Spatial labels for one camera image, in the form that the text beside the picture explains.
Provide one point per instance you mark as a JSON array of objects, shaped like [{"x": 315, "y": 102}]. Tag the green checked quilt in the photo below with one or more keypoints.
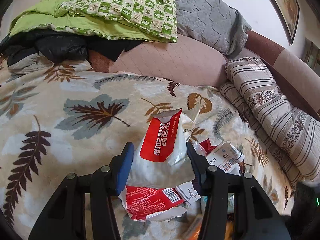
[{"x": 112, "y": 7}]

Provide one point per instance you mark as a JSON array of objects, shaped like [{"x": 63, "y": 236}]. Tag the white box line print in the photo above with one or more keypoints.
[{"x": 186, "y": 192}]

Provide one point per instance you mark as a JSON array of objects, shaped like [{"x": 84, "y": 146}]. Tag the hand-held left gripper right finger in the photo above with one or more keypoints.
[{"x": 197, "y": 170}]

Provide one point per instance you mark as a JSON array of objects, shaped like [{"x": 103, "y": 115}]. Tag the brown and beige sofa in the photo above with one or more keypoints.
[{"x": 175, "y": 60}]

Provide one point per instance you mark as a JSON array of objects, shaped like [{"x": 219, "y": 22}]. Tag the torn red white packet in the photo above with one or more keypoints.
[{"x": 145, "y": 200}]

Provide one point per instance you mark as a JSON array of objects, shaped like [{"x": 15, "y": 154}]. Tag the clear plastic wrapper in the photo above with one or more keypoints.
[{"x": 193, "y": 130}]

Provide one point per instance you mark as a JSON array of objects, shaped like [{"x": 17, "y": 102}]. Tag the white medicine box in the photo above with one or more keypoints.
[{"x": 225, "y": 157}]

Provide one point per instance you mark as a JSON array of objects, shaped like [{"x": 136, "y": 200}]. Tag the white bag red label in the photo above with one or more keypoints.
[{"x": 160, "y": 142}]

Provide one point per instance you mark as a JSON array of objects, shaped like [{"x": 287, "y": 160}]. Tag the grey padded cloth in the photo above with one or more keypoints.
[{"x": 27, "y": 63}]

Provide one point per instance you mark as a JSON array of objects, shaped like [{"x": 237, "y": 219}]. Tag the striped folded quilt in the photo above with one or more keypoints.
[{"x": 275, "y": 110}]

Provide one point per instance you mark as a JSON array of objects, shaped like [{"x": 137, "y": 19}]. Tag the framed wall picture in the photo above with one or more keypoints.
[{"x": 285, "y": 2}]

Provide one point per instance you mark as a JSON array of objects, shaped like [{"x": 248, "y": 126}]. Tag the dark red wrapper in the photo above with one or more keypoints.
[{"x": 206, "y": 146}]

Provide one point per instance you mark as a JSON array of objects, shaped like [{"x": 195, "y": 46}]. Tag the grey quilted blanket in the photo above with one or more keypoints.
[{"x": 205, "y": 15}]

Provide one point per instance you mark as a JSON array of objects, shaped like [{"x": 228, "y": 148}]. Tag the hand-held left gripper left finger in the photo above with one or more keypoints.
[{"x": 123, "y": 170}]

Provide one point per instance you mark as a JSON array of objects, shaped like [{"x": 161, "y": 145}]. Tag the black jacket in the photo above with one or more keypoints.
[{"x": 60, "y": 47}]

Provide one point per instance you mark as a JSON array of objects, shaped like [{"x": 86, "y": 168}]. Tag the leaf print blanket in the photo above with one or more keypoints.
[{"x": 75, "y": 110}]

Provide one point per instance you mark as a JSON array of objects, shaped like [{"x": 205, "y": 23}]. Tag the wooden framed glass door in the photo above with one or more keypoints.
[{"x": 312, "y": 53}]

